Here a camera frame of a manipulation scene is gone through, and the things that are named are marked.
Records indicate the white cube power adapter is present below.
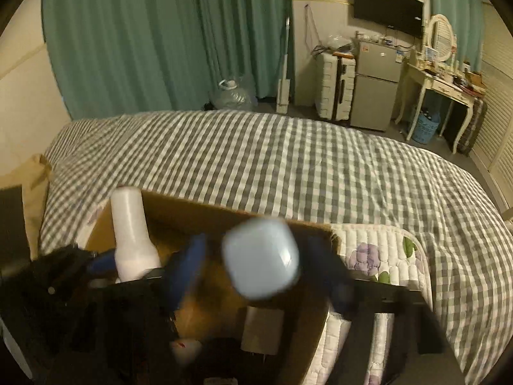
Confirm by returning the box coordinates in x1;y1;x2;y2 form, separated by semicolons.
240;304;282;357

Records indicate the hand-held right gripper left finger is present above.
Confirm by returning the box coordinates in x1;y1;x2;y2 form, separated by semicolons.
52;233;207;385

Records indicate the checked suitcase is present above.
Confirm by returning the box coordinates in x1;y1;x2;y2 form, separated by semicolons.
456;97;488;156

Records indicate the grey small fridge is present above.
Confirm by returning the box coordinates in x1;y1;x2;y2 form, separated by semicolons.
349;39;410;133

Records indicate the grey checked blanket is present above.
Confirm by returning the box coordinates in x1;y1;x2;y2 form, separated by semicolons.
39;109;510;374

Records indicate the white dressing table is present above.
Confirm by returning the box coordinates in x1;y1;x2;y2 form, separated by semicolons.
394;59;488;155

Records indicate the wide teal curtain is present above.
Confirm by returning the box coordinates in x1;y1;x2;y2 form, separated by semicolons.
41;0;294;120

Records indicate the white louvred wardrobe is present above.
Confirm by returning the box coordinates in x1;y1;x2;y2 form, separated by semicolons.
468;3;513;214

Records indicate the large clear water jug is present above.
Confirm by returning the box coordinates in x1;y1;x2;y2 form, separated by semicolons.
207;73;260;112

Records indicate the white bottle with red cap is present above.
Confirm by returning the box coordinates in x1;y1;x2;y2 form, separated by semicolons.
168;338;203;366

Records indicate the white plastic bottle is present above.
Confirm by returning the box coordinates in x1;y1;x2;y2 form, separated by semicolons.
110;187;162;284

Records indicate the white ribbed suitcase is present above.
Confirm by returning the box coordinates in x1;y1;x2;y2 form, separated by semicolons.
314;51;342;121

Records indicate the oval white vanity mirror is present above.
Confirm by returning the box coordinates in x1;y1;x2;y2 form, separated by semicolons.
423;13;458;64

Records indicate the beige pillow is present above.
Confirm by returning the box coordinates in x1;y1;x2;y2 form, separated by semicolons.
0;153;54;259

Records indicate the clear plastic bag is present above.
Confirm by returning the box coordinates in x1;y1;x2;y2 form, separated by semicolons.
324;33;356;54

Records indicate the white mop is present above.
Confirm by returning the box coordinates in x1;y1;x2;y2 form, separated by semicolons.
275;15;292;115

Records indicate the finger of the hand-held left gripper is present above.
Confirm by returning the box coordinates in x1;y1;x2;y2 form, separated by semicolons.
139;265;166;281
89;249;118;275

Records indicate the narrow teal curtain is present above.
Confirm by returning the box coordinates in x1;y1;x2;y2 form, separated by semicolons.
428;0;488;62

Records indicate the black wall television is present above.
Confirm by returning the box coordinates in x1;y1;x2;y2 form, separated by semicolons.
353;0;425;40

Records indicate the cardboard box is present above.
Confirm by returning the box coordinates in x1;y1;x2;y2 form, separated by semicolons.
83;190;340;385

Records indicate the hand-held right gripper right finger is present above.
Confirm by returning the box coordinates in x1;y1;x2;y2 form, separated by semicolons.
304;235;466;385

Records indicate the blue plastic basket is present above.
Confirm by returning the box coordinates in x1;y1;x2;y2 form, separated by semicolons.
410;105;442;145

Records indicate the white and black suitcase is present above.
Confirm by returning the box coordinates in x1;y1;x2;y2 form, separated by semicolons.
334;55;357;124

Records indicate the light blue plastic case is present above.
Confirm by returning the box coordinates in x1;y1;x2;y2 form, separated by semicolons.
221;217;301;300

